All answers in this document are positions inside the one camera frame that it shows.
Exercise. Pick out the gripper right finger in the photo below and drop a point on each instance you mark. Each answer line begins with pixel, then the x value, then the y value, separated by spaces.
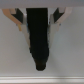
pixel 55 23

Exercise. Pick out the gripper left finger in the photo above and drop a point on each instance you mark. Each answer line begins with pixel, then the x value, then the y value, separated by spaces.
pixel 22 24

